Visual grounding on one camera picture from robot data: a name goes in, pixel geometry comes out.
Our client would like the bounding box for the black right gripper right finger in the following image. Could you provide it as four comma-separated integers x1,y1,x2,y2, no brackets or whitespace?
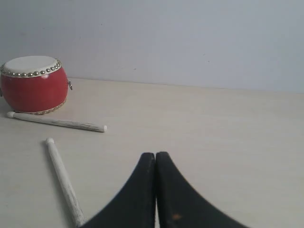
155,152,245,228

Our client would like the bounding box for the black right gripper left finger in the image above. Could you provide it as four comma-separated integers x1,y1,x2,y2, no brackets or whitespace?
82,152,156,228

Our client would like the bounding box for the white drumstick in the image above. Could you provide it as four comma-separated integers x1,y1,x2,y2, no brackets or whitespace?
45,137,85,228
7,111,107,133

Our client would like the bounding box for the red small drum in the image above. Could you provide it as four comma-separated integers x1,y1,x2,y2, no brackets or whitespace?
0,56,73,115

